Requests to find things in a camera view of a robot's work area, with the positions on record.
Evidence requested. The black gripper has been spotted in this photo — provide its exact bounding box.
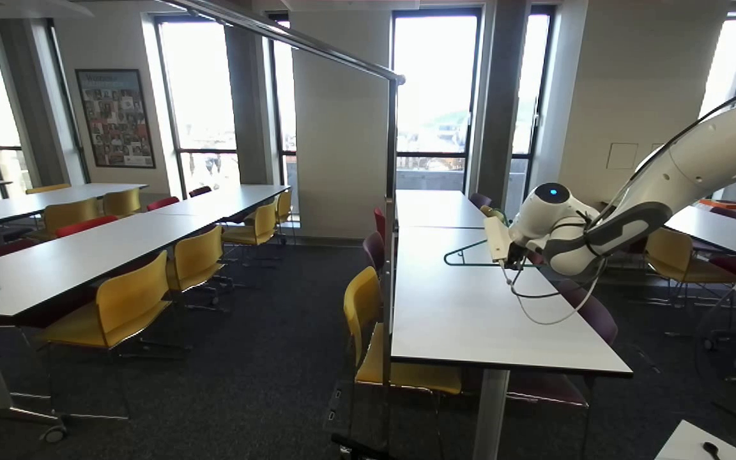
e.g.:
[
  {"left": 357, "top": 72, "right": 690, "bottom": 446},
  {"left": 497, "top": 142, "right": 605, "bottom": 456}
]
[{"left": 504, "top": 240, "right": 530, "bottom": 272}]

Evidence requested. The green wire clothes hanger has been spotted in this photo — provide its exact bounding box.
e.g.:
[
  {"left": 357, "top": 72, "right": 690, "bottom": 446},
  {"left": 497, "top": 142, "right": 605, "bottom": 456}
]
[{"left": 442, "top": 237, "right": 505, "bottom": 267}]

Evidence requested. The white rectangular table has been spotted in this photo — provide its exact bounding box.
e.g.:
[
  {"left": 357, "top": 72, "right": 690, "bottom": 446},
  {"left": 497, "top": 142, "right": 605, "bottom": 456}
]
[
  {"left": 394, "top": 187, "right": 501, "bottom": 233},
  {"left": 387, "top": 225, "right": 634, "bottom": 460},
  {"left": 661, "top": 201, "right": 736, "bottom": 267}
]

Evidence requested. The small white table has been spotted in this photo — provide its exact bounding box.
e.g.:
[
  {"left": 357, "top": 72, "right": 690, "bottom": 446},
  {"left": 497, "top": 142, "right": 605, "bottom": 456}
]
[{"left": 653, "top": 417, "right": 736, "bottom": 460}]

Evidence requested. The long white table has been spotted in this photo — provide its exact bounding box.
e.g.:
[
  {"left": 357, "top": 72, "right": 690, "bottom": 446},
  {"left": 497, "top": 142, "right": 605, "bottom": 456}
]
[
  {"left": 0, "top": 180, "right": 148, "bottom": 229},
  {"left": 0, "top": 180, "right": 289, "bottom": 444}
]

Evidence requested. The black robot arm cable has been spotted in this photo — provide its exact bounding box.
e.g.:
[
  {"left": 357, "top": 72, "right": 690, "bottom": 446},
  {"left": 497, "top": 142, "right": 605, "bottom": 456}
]
[{"left": 504, "top": 253, "right": 610, "bottom": 329}]

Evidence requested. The silver metal clothes rail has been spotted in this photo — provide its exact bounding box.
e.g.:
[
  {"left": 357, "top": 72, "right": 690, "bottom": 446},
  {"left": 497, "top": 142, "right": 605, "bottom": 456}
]
[{"left": 166, "top": 0, "right": 409, "bottom": 275}]

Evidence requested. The framed colourful wall picture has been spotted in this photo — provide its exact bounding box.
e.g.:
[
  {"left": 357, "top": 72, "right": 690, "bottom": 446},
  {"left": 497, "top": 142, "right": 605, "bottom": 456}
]
[{"left": 74, "top": 67, "right": 159, "bottom": 170}]

